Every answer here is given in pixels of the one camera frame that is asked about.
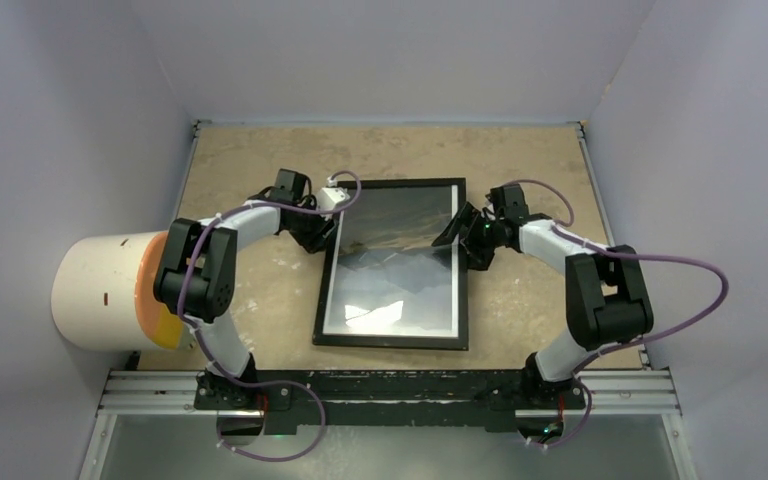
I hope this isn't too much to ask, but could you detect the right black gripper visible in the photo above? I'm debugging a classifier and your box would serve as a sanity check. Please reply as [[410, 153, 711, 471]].
[[432, 202, 504, 272]]

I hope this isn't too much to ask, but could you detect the dark landscape photo print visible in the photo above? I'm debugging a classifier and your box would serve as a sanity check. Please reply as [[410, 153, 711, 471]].
[[322, 185, 461, 340]]

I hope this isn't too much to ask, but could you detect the wooden picture frame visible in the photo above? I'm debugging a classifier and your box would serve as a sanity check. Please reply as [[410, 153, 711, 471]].
[[311, 176, 470, 352]]

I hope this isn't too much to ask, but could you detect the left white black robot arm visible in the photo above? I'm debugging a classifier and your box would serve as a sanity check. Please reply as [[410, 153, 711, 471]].
[[153, 169, 355, 409]]

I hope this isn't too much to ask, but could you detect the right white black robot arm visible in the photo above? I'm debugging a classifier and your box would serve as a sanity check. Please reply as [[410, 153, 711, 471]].
[[433, 180, 654, 407]]

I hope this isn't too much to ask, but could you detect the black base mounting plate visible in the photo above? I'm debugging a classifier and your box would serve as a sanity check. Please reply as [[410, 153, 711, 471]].
[[194, 369, 586, 435]]

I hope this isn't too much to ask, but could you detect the white cylinder with orange lid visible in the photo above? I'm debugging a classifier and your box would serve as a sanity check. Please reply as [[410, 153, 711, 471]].
[[51, 231, 188, 352]]

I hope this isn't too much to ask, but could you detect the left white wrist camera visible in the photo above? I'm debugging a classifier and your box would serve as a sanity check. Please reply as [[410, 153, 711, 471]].
[[314, 187, 351, 215]]

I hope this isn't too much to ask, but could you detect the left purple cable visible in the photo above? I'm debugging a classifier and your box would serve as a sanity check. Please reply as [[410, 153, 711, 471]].
[[177, 169, 364, 464]]

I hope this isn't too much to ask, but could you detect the aluminium rail frame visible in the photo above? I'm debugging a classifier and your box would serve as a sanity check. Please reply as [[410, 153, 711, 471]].
[[81, 123, 694, 479]]

